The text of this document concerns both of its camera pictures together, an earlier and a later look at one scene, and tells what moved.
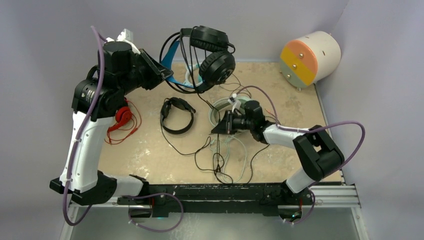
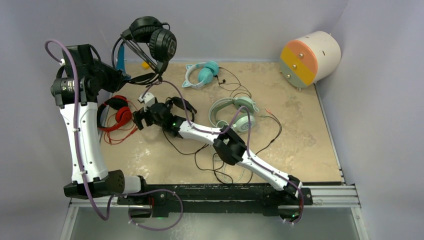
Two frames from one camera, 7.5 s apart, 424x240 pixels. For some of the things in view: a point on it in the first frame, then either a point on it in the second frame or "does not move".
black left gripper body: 131,80 → 111,78
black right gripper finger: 221,128 → 138,116
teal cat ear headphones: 198,79 does not move
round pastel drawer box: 307,59 does not move
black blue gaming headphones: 202,57 → 154,42
